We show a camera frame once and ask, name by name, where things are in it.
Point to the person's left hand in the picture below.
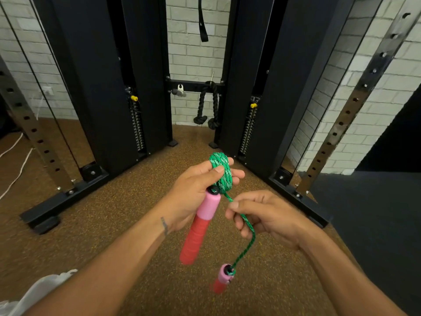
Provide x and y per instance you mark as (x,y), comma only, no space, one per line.
(187,194)

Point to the person's right hand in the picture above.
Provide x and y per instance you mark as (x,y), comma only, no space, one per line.
(276,220)

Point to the clear plastic box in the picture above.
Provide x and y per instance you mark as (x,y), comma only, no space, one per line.
(36,292)

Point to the person's right forearm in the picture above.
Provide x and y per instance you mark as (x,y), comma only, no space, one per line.
(348,283)

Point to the person's left forearm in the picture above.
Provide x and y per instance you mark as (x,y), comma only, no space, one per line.
(98,276)

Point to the black steel base beam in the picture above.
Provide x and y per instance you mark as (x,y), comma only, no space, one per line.
(59,204)
(312,208)

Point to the metal weight stack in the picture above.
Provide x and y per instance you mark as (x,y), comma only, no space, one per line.
(248,131)
(138,128)

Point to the black crossbar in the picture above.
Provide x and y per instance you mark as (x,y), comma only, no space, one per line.
(194,85)

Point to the chrome perforated upright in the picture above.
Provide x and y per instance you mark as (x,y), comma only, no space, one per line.
(33,128)
(358,92)

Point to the white wall socket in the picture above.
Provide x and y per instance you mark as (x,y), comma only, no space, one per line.
(47,91)

